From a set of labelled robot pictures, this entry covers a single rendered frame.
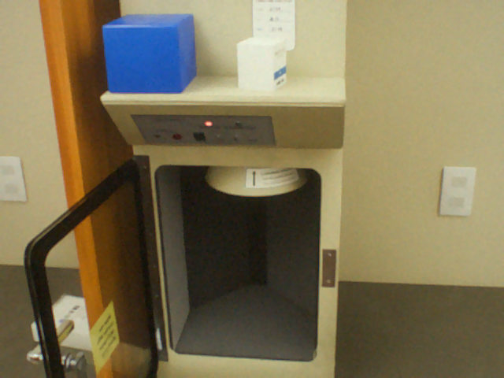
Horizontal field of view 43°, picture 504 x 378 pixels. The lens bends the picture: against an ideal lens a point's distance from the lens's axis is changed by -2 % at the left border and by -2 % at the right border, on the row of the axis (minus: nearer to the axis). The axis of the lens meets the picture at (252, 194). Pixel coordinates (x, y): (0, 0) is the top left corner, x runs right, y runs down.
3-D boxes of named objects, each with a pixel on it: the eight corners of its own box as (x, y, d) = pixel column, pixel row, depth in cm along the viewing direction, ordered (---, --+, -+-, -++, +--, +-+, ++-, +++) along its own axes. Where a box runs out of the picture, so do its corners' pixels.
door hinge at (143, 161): (154, 360, 115) (133, 154, 100) (168, 361, 115) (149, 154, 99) (152, 365, 114) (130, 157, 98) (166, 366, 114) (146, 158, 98)
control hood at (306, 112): (131, 139, 99) (124, 75, 95) (344, 143, 95) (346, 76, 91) (105, 166, 88) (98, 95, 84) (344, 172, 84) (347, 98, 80)
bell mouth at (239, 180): (215, 156, 119) (213, 127, 116) (312, 158, 116) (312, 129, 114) (195, 194, 102) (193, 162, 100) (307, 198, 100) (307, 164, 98)
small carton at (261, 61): (252, 79, 90) (250, 37, 88) (286, 83, 88) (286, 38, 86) (238, 88, 86) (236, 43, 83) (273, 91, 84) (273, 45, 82)
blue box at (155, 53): (130, 76, 94) (124, 14, 90) (197, 76, 93) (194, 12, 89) (108, 94, 85) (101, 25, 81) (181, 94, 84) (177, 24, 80)
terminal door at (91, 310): (159, 368, 114) (137, 156, 98) (76, 505, 87) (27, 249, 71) (154, 368, 114) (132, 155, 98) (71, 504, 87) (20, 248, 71)
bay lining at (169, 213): (198, 280, 136) (187, 119, 122) (320, 286, 133) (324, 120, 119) (170, 351, 114) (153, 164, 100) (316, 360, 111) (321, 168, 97)
